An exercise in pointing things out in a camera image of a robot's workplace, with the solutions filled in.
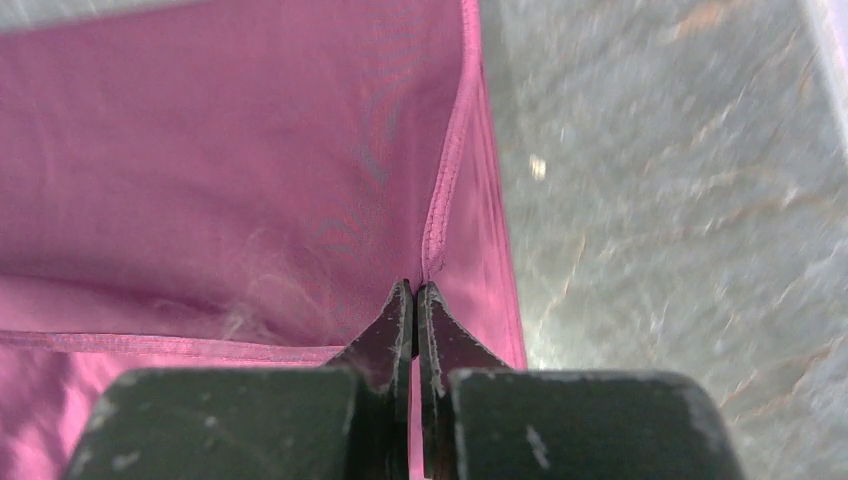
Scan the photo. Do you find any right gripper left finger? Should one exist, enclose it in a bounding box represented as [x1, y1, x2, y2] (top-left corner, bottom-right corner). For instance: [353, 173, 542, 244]
[64, 280, 414, 479]

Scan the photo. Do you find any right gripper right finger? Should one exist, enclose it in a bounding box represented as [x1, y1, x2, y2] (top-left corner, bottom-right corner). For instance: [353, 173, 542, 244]
[417, 283, 744, 479]

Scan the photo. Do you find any purple cloth napkin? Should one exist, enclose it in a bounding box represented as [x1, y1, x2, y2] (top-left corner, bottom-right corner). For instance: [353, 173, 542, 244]
[1, 1, 526, 479]

